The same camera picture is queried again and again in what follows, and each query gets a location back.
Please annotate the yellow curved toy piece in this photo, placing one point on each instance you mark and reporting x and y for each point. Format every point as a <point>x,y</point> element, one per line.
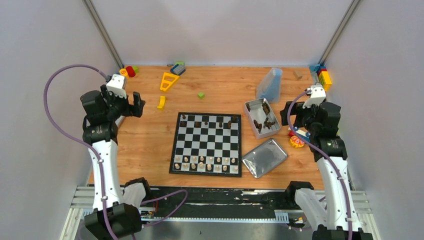
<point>162,102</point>

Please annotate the yellow red round toy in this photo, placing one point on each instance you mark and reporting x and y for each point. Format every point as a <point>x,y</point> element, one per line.
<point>296,142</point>

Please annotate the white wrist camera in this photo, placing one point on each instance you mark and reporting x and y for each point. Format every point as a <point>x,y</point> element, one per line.
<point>316,95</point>
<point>116,85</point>

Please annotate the black white chessboard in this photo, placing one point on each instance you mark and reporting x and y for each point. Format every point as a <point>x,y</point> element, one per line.
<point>212,138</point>

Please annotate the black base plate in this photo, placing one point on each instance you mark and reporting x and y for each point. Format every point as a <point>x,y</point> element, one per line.
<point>219,203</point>

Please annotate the yellow triangular toy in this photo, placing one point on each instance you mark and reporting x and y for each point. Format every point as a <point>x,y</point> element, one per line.
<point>167,81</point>

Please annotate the yellow cylinder block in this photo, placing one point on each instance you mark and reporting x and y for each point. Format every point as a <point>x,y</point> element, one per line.
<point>123,72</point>

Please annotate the small green cube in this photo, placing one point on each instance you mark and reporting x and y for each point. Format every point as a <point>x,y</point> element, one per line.
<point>201,95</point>

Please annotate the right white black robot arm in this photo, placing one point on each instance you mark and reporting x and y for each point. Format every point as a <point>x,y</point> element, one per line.
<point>338,219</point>

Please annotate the red cylinder block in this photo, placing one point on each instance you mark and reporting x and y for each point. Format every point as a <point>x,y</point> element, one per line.
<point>130,71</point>

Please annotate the blue grey toy block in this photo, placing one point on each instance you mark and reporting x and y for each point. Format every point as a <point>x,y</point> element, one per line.
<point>179,68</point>

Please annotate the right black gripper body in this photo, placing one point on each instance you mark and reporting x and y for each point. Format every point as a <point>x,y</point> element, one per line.
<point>303,117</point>

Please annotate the clear plastic container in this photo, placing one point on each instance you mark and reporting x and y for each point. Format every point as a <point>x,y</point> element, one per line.
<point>270,86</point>

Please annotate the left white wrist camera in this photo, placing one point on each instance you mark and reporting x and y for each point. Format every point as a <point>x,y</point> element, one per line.
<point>116,85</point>

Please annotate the silver metal tray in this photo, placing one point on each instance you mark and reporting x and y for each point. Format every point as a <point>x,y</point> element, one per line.
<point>264,158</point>

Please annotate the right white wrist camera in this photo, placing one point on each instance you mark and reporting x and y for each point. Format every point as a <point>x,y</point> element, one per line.
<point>316,95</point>

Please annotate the white metal box dark pieces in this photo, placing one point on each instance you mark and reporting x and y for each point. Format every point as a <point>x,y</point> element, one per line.
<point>263,121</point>

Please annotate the yellow lego brick stack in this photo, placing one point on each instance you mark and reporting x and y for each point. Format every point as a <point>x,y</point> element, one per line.
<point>325,80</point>

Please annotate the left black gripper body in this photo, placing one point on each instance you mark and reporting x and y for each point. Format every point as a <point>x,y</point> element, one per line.
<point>135,104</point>

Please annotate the small wooden block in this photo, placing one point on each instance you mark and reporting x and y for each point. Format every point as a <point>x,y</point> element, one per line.
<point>297,74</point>

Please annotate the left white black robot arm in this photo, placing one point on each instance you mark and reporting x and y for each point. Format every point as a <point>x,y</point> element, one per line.
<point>115,209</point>

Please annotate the red white blue toy car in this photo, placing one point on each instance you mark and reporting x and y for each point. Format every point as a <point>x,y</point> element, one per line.
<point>304,135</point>

